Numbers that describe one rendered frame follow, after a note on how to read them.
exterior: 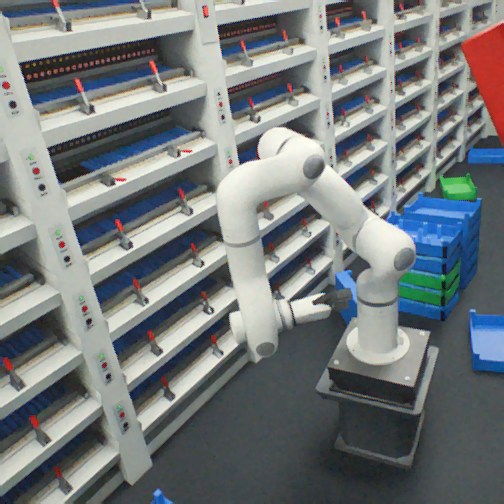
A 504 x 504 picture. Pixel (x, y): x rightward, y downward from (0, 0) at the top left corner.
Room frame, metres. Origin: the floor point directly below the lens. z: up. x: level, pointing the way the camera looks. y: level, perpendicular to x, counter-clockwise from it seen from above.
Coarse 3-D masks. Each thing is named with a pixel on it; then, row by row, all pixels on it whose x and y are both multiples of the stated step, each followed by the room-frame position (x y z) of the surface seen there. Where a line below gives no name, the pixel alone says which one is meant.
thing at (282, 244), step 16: (304, 208) 2.32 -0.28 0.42; (288, 224) 2.16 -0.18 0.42; (304, 224) 2.11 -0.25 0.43; (320, 224) 2.21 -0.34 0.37; (272, 240) 2.02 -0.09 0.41; (288, 240) 2.06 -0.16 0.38; (304, 240) 2.07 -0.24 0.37; (272, 256) 1.90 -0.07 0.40; (288, 256) 1.94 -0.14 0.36; (272, 272) 1.86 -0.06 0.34
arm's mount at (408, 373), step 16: (352, 320) 1.37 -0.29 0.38; (416, 336) 1.24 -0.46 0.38; (336, 352) 1.22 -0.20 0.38; (416, 352) 1.17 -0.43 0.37; (336, 368) 1.15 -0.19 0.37; (352, 368) 1.14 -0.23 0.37; (368, 368) 1.13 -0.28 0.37; (384, 368) 1.12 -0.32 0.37; (400, 368) 1.11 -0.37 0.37; (416, 368) 1.10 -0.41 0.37; (336, 384) 1.17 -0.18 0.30; (352, 384) 1.13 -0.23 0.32; (368, 384) 1.10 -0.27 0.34; (384, 384) 1.08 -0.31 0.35; (400, 384) 1.05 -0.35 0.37; (416, 384) 1.08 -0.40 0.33; (384, 400) 1.08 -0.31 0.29; (400, 400) 1.06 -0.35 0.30; (416, 400) 1.07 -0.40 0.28
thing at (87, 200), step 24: (168, 120) 1.78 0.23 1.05; (192, 120) 1.76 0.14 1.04; (96, 144) 1.55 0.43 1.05; (192, 144) 1.67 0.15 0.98; (216, 144) 1.70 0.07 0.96; (144, 168) 1.48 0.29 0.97; (168, 168) 1.53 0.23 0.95; (96, 192) 1.33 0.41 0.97; (120, 192) 1.38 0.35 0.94; (72, 216) 1.26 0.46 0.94
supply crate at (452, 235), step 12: (396, 216) 2.11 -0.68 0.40; (408, 228) 2.09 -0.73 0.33; (432, 228) 2.01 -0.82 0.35; (444, 228) 1.98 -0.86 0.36; (456, 228) 1.93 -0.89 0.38; (432, 240) 1.95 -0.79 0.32; (444, 240) 1.79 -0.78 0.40; (456, 240) 1.87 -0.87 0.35; (420, 252) 1.85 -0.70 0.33; (432, 252) 1.82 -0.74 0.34; (444, 252) 1.79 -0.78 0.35
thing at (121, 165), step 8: (184, 136) 1.67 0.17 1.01; (192, 136) 1.68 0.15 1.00; (200, 136) 1.71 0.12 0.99; (168, 144) 1.60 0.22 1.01; (176, 144) 1.62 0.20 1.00; (144, 152) 1.53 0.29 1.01; (152, 152) 1.54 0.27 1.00; (160, 152) 1.57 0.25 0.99; (128, 160) 1.48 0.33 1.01; (136, 160) 1.49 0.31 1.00; (104, 168) 1.42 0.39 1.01; (112, 168) 1.42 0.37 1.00; (120, 168) 1.45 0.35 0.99; (88, 176) 1.37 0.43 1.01; (96, 176) 1.38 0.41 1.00; (112, 176) 1.40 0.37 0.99; (64, 184) 1.32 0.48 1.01; (72, 184) 1.32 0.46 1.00; (80, 184) 1.34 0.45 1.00
